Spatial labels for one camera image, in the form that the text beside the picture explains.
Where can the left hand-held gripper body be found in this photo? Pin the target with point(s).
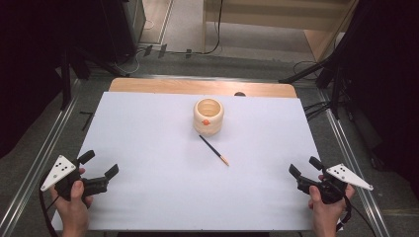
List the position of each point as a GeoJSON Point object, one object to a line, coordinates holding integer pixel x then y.
{"type": "Point", "coordinates": [59, 169]}

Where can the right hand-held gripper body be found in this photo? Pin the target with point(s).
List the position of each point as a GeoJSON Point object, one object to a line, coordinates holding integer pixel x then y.
{"type": "Point", "coordinates": [344, 174]}

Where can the person's right hand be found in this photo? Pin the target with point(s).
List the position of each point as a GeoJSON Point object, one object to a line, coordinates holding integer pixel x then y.
{"type": "Point", "coordinates": [326, 214]}

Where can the person's left hand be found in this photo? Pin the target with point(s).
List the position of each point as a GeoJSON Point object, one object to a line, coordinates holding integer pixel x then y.
{"type": "Point", "coordinates": [74, 210]}

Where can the white table sheet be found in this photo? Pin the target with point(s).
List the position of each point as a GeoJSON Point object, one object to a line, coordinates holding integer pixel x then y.
{"type": "Point", "coordinates": [158, 171]}

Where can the black tripod stand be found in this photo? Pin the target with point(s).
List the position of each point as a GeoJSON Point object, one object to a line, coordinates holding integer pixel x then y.
{"type": "Point", "coordinates": [66, 79]}
{"type": "Point", "coordinates": [336, 89]}

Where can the dark pencil with orange tip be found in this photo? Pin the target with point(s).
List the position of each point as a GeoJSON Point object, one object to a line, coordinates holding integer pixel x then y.
{"type": "Point", "coordinates": [214, 150]}

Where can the cream ceramic cup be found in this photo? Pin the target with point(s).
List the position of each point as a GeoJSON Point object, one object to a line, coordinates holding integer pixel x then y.
{"type": "Point", "coordinates": [208, 125]}

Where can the black curtain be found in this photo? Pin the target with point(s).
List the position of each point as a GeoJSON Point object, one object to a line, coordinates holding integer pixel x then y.
{"type": "Point", "coordinates": [388, 82]}
{"type": "Point", "coordinates": [29, 65]}

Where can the wooden board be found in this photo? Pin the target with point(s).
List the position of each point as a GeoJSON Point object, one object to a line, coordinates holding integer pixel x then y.
{"type": "Point", "coordinates": [184, 86]}

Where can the dark cabinet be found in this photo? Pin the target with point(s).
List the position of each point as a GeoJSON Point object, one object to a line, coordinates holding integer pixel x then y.
{"type": "Point", "coordinates": [122, 23]}

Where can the light wooden shelf unit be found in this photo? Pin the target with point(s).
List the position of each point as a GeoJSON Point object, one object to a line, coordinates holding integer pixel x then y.
{"type": "Point", "coordinates": [280, 13]}

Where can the metal floor rail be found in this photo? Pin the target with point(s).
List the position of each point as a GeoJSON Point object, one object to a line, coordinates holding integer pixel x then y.
{"type": "Point", "coordinates": [39, 158]}
{"type": "Point", "coordinates": [349, 158]}

